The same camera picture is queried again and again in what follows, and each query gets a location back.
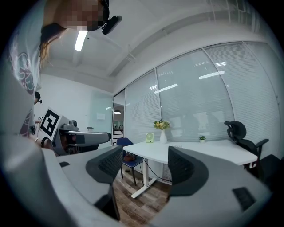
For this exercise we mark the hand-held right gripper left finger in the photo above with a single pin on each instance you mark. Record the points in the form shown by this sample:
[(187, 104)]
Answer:
[(88, 173)]

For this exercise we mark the white standing desk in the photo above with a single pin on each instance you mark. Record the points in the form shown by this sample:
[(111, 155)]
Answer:
[(188, 150)]

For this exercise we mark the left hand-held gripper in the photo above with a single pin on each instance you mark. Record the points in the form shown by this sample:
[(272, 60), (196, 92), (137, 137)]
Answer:
[(50, 124)]

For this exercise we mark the person's left forearm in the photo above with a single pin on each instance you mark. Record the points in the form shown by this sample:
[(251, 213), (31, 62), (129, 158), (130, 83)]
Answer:
[(50, 149)]

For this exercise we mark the person's head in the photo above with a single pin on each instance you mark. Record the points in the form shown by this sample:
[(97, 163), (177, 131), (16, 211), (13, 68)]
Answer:
[(77, 13)]

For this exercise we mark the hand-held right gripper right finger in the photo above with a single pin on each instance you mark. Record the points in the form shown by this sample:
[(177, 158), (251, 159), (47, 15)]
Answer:
[(210, 195)]

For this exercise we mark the black head camera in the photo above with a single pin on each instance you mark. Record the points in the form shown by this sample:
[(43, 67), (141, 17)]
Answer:
[(112, 24)]

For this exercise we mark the blue chair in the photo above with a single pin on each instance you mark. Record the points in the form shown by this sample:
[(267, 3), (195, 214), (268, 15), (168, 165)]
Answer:
[(124, 142)]

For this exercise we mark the black office chair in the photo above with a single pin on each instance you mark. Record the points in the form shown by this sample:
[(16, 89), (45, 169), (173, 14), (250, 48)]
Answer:
[(238, 130)]

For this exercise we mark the light green desk fan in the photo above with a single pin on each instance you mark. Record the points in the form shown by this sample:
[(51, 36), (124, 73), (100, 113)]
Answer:
[(150, 138)]

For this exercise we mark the white wall heater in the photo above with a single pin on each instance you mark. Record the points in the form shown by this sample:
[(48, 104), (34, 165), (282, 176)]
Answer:
[(167, 174)]

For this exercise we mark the white vase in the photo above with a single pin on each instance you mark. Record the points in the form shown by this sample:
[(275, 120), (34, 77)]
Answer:
[(163, 138)]

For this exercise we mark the yellow flower bouquet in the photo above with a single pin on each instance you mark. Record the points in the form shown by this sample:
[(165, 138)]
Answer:
[(162, 124)]

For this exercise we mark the small potted plant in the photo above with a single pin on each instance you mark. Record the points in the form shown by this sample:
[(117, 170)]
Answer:
[(202, 139)]

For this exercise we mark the person's light blue printed t-shirt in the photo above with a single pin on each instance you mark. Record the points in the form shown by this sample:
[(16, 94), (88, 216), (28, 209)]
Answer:
[(17, 106)]

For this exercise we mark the ceiling light bar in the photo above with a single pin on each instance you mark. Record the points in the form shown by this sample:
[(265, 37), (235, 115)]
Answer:
[(81, 41)]

